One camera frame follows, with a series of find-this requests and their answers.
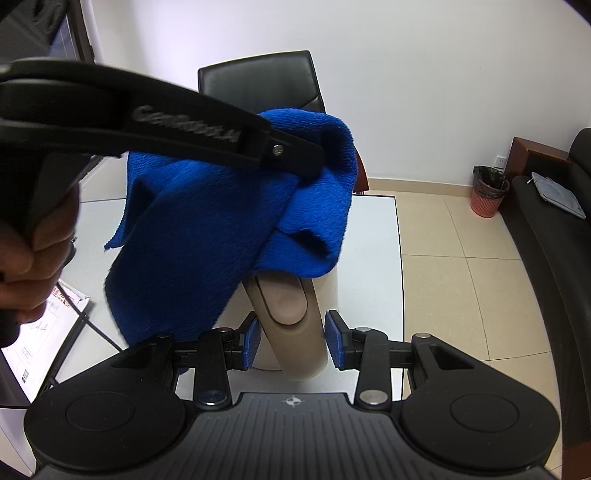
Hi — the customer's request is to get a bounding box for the beige electric kettle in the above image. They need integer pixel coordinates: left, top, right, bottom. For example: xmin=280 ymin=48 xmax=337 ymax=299
xmin=240 ymin=263 xmax=345 ymax=382

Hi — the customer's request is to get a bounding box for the red mesh waste basket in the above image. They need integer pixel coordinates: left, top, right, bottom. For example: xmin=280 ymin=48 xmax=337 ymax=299
xmin=470 ymin=165 xmax=511 ymax=219

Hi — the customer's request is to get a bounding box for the black leather office chair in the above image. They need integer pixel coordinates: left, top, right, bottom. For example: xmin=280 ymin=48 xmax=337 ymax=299
xmin=198 ymin=50 xmax=370 ymax=195

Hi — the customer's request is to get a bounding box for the person's left hand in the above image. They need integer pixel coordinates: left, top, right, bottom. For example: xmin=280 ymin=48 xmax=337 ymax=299
xmin=0 ymin=185 xmax=80 ymax=325

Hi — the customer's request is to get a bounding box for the dark framed window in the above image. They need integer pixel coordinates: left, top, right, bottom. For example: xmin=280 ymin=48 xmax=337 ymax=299
xmin=0 ymin=0 xmax=99 ymax=65

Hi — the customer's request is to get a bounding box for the black leather sofa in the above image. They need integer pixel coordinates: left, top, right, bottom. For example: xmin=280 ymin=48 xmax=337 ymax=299
xmin=499 ymin=127 xmax=591 ymax=445

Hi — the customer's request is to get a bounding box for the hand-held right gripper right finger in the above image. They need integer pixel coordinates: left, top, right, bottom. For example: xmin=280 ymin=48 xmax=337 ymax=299
xmin=325 ymin=310 xmax=476 ymax=409

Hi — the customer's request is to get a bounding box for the grey laptop sleeve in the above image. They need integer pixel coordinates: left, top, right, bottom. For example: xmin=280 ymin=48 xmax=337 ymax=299
xmin=526 ymin=172 xmax=582 ymax=218

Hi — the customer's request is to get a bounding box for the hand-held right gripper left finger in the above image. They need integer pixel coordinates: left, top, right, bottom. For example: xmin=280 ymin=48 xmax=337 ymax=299
xmin=111 ymin=313 xmax=262 ymax=411

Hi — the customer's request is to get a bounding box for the blue microfibre cloth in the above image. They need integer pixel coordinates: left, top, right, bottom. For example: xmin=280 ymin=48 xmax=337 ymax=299
xmin=104 ymin=108 xmax=363 ymax=354

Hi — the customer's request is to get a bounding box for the black trash bag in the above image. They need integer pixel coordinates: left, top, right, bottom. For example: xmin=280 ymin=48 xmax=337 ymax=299
xmin=473 ymin=165 xmax=510 ymax=198

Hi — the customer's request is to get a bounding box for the white shipping envelope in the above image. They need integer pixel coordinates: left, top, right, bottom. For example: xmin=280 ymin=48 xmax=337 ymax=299
xmin=0 ymin=281 xmax=91 ymax=403

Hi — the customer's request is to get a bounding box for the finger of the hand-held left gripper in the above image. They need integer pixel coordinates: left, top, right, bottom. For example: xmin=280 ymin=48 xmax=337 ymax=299
xmin=261 ymin=124 xmax=325 ymax=177

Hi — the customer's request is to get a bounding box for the wooden side table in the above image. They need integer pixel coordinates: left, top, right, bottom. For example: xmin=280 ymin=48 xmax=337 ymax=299
xmin=503 ymin=136 xmax=576 ymax=185

